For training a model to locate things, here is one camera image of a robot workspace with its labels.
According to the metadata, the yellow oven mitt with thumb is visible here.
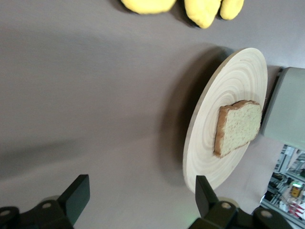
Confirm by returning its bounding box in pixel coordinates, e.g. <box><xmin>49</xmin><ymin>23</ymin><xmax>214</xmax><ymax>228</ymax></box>
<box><xmin>184</xmin><ymin>0</ymin><xmax>245</xmax><ymax>30</ymax></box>

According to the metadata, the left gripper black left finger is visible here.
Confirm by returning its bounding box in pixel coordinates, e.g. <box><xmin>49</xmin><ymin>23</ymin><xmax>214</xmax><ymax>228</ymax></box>
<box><xmin>0</xmin><ymin>174</ymin><xmax>91</xmax><ymax>229</ymax></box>

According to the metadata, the beige chrome toaster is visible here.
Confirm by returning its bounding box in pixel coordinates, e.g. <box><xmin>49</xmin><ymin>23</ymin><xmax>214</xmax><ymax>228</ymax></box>
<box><xmin>260</xmin><ymin>67</ymin><xmax>305</xmax><ymax>151</ymax></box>

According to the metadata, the brown toast slice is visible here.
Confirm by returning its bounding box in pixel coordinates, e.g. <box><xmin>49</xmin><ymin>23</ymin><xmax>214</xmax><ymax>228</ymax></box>
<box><xmin>213</xmin><ymin>100</ymin><xmax>263</xmax><ymax>159</ymax></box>

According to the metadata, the cluttered lab equipment rack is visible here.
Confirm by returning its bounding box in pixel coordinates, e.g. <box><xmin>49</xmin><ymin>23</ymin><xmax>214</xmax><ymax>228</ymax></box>
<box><xmin>259</xmin><ymin>143</ymin><xmax>305</xmax><ymax>226</ymax></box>

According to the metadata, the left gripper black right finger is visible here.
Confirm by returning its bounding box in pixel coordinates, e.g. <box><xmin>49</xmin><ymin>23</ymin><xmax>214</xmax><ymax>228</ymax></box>
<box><xmin>190</xmin><ymin>175</ymin><xmax>294</xmax><ymax>229</ymax></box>

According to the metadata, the round wooden plate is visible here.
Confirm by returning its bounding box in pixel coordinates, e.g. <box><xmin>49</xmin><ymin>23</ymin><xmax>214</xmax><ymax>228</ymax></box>
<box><xmin>183</xmin><ymin>47</ymin><xmax>268</xmax><ymax>194</ymax></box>

